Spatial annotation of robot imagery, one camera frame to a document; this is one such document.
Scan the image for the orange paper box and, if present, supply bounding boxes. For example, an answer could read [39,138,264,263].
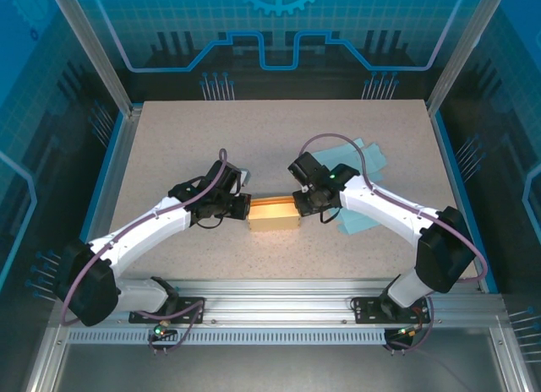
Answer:
[247,193,302,233]

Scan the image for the light blue paper box sheet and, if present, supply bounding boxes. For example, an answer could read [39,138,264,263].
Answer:
[314,136,388,237]

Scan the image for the power connector with green light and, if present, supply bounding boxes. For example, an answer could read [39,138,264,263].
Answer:
[152,318,178,339]
[396,323,425,339]

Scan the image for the blue panel with gear print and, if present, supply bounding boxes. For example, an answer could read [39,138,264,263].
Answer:
[67,0,489,102]

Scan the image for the blue panel with grid print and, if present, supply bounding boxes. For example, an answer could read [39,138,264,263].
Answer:
[0,0,128,325]
[439,0,541,359]

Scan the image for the thin black right gripper cable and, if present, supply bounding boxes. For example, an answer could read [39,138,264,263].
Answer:
[320,205,343,225]

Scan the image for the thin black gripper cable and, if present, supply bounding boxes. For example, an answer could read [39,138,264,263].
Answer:
[196,214,225,231]
[320,205,343,225]

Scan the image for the thin black left gripper cable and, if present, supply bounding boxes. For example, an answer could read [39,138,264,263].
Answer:
[196,214,225,231]

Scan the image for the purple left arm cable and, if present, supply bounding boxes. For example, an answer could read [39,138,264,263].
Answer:
[61,148,229,356]

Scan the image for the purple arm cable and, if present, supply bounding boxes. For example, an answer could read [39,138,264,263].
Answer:
[61,148,229,356]
[300,132,489,356]

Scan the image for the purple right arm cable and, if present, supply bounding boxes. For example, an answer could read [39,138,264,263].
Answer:
[300,132,489,356]

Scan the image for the long aluminium mounting rail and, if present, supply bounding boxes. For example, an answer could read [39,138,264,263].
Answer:
[47,278,508,330]

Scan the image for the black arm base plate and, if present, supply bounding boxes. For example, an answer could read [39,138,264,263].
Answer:
[352,296,429,325]
[128,296,207,325]

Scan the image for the blue-edged aluminium side rail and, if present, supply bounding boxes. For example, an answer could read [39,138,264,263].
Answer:
[62,108,143,294]
[427,108,500,294]

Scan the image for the slotted grey cable duct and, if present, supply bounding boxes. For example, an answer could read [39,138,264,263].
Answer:
[66,329,389,347]

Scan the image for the aluminium frame post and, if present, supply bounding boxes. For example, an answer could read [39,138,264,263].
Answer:
[46,0,143,118]
[425,0,511,117]

